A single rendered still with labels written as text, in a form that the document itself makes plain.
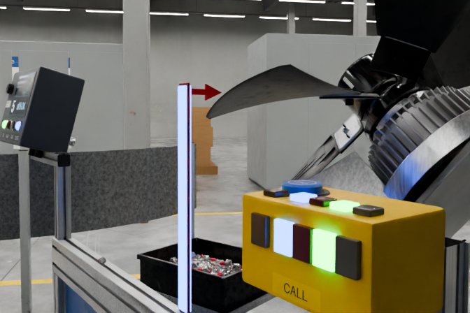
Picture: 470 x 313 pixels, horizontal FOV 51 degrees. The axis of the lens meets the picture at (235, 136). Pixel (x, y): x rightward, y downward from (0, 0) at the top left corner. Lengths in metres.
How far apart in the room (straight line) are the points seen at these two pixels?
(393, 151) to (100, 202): 1.95
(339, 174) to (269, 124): 6.06
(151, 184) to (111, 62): 4.22
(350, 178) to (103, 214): 1.90
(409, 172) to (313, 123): 6.31
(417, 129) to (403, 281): 0.46
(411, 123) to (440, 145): 0.08
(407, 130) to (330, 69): 6.36
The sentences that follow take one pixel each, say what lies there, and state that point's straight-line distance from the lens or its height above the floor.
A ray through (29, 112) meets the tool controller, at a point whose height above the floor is 1.15.
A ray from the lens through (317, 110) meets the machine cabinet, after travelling 7.10.
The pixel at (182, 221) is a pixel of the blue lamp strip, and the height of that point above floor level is 1.00.
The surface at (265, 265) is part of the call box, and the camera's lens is 0.47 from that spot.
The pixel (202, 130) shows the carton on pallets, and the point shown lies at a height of 0.81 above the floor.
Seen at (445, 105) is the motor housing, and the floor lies 1.16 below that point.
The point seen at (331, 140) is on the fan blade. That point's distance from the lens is 1.03.
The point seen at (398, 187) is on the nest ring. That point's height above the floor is 1.03.
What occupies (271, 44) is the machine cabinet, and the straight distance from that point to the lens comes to 6.98.
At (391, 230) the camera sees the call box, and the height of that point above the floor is 1.06.
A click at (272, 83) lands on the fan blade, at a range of 0.75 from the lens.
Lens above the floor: 1.15
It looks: 3 degrees down
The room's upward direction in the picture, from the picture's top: straight up
